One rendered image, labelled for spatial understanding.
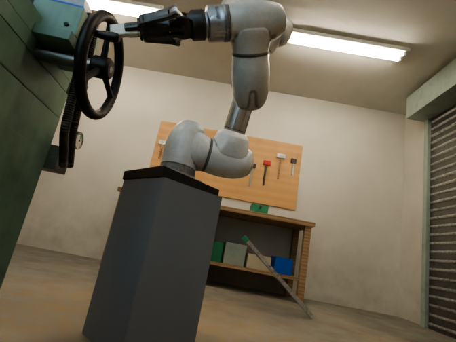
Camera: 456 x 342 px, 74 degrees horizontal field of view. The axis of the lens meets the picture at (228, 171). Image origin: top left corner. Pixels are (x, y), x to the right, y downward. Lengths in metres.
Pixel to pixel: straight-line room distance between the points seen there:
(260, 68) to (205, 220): 0.63
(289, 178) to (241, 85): 3.33
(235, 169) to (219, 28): 0.66
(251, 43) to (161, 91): 3.81
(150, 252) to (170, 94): 3.65
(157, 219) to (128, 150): 3.31
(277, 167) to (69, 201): 2.77
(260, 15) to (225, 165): 0.66
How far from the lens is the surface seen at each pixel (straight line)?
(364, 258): 4.36
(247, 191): 4.02
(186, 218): 1.16
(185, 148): 1.27
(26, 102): 1.00
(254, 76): 0.86
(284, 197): 4.08
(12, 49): 0.94
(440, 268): 3.90
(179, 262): 1.16
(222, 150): 1.29
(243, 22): 0.84
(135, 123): 4.47
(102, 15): 0.90
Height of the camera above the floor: 0.39
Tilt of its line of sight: 14 degrees up
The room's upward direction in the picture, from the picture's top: 11 degrees clockwise
